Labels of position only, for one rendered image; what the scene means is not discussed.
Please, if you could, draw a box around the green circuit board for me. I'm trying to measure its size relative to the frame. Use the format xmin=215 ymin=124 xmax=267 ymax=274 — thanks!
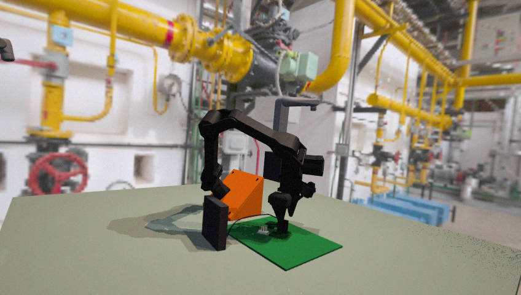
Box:
xmin=227 ymin=216 xmax=342 ymax=271

